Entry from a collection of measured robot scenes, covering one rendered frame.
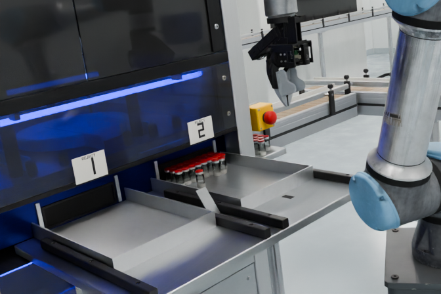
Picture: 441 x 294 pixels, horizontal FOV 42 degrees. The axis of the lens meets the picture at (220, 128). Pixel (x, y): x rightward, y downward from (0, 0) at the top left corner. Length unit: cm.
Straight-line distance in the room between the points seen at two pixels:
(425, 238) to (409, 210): 15
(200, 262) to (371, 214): 33
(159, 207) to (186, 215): 10
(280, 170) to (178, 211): 34
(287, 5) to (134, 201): 61
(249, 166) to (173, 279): 64
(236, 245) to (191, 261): 10
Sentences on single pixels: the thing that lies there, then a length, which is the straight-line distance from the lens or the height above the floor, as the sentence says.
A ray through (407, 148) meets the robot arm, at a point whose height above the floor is 106.
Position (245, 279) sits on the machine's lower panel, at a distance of 177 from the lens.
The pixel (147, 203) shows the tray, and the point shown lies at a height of 89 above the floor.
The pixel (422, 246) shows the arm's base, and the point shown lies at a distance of 125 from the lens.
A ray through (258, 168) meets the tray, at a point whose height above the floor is 88.
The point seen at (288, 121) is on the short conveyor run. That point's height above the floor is 92.
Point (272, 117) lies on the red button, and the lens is 169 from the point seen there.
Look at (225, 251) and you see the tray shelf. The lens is 115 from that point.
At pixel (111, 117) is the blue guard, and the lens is 138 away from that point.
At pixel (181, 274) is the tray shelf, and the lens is 109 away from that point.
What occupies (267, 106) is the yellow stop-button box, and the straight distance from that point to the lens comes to 171.
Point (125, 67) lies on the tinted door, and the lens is 140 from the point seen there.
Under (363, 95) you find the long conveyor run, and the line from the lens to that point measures 228.
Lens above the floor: 136
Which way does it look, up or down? 13 degrees down
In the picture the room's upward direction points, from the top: 8 degrees counter-clockwise
